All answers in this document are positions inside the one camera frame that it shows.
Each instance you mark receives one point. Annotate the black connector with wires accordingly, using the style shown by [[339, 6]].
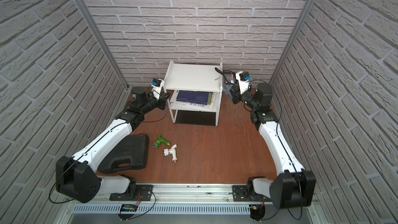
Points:
[[257, 212]]

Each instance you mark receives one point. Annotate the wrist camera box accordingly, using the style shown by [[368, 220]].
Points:
[[243, 78], [157, 85]]

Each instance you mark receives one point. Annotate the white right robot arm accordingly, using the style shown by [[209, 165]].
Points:
[[294, 186]]

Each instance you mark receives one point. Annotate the dark blue book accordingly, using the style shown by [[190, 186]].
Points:
[[196, 97]]

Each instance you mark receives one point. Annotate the aluminium corner post left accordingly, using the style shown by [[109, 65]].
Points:
[[88, 18]]

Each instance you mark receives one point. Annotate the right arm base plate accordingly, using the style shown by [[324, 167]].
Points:
[[240, 194]]

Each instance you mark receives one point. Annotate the white metal bookshelf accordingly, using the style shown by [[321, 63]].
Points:
[[190, 77]]

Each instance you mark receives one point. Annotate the white toy drill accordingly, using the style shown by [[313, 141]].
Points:
[[171, 151]]

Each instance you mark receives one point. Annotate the green book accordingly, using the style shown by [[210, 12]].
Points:
[[211, 98]]

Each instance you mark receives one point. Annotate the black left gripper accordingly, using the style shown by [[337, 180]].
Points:
[[161, 103]]

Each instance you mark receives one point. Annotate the white perforated cable duct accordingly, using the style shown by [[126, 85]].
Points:
[[162, 208]]

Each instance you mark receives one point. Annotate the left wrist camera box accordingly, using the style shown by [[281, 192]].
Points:
[[157, 85]]

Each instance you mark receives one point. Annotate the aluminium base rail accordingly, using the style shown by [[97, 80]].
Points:
[[174, 193]]

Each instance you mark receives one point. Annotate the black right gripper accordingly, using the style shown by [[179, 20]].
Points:
[[236, 95]]

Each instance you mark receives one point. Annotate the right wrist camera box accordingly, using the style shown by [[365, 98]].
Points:
[[243, 78]]

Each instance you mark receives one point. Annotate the black mat under shelf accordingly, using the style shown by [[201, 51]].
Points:
[[196, 118]]

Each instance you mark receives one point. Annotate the green toy drill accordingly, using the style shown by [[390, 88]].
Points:
[[160, 140]]

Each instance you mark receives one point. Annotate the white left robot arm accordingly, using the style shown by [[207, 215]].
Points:
[[76, 175]]

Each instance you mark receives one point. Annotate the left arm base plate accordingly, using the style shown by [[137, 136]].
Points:
[[134, 193]]

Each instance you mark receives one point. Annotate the small green circuit board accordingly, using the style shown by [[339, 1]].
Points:
[[129, 207]]

